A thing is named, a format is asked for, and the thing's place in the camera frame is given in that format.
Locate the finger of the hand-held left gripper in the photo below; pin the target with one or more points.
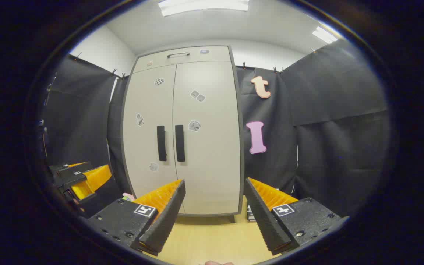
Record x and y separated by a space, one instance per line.
92 180
70 173

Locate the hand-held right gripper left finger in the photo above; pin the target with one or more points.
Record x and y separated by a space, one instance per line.
168 217

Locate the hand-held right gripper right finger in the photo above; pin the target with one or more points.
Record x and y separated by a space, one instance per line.
261 217

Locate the grey double-door shoe cabinet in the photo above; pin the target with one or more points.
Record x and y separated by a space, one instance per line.
212 176

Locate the grey cabinet door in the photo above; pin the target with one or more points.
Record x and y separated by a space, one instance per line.
212 162
147 140

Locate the grey cabinet top drawer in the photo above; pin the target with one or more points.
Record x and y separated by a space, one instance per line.
212 56

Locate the green and pink toy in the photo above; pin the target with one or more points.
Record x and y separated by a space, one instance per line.
128 197

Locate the small ceiling light panel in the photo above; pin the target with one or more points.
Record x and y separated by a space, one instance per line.
324 35

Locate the large ceiling light panel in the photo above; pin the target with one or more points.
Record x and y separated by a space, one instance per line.
202 6

